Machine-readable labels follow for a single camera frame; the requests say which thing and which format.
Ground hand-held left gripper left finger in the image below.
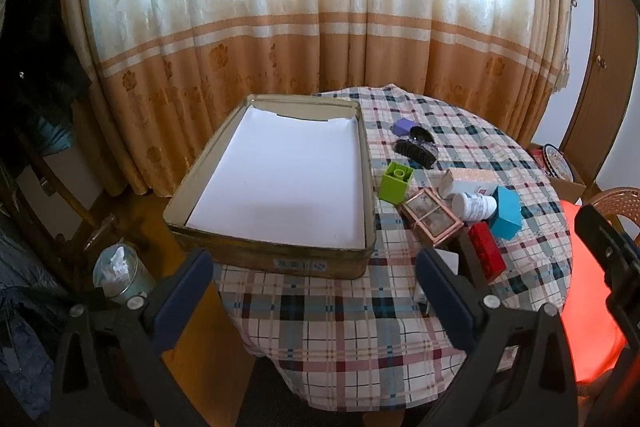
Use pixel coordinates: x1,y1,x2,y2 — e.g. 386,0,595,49
50,249,216,427

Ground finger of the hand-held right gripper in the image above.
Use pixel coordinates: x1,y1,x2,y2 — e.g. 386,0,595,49
606,282,640,408
574,204,640,303

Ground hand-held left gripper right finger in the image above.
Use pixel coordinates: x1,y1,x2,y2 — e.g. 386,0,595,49
415,247,576,427

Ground red box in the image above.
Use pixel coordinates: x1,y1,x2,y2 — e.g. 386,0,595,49
467,222,507,280

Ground rose gold makeup palette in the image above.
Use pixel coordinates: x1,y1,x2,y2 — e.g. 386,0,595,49
398,187,466,250

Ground white pill bottle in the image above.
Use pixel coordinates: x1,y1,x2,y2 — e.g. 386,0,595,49
451,192,498,223

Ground teal building block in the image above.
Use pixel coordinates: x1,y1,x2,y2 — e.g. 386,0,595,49
487,186,523,240

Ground white cardboard box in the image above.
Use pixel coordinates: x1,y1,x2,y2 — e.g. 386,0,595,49
439,168,498,200

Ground green building block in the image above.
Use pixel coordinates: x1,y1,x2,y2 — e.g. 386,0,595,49
378,161,415,204

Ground small white box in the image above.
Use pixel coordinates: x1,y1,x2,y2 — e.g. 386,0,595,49
415,248,461,315

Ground wicker chair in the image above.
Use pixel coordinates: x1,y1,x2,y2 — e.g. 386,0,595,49
582,187,640,248

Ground orange seat cushion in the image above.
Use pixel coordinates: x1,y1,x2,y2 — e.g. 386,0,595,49
557,199,632,385

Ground brown cardboard box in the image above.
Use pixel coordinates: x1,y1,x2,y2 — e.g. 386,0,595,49
527,142,588,206

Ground trash bin with bag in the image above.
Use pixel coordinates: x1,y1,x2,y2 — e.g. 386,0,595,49
92,244,158,308

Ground plaid tablecloth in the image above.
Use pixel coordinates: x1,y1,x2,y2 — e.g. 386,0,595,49
212,84,573,413

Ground round printed tin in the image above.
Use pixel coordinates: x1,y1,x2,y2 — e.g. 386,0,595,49
542,143,576,180

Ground black hair claw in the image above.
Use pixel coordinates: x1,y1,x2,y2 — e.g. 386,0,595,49
394,126,438,168

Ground white paper liner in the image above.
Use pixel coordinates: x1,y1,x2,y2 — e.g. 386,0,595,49
186,104,368,250

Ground dark quilted cloth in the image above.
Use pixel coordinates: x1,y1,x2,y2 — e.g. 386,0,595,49
0,227,68,418

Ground wooden door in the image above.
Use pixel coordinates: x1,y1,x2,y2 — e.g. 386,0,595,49
560,0,640,188

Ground wooden chair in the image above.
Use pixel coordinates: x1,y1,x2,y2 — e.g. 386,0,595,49
0,122,121,258

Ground teal cloth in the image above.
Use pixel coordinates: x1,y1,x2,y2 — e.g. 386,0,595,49
37,117,73,155

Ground dark jacket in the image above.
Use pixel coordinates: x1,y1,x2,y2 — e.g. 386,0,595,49
0,0,93,158

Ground cream and orange curtain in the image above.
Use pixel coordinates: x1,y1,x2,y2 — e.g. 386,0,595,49
57,0,576,198

